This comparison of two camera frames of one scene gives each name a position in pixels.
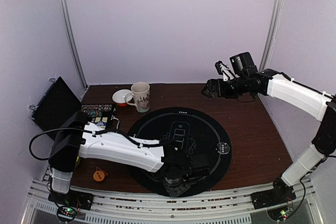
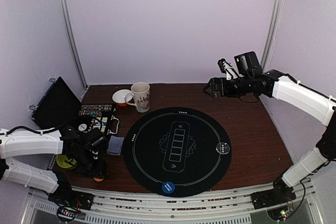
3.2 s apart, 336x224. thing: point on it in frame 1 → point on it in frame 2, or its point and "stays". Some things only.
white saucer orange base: [119, 96] stays
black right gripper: [214, 87] stays
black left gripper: [176, 192] → [100, 170]
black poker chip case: [58, 102] stays
